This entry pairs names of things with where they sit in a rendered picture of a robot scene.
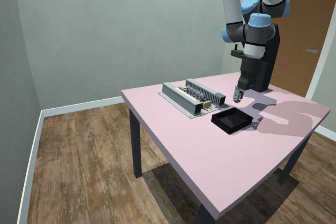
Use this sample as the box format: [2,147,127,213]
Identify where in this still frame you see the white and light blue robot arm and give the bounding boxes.
[222,0,290,47]

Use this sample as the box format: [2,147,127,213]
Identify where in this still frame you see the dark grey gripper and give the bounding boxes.
[231,43,265,101]

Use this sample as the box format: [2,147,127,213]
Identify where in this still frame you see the grey relay panel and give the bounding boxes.
[158,78,228,119]

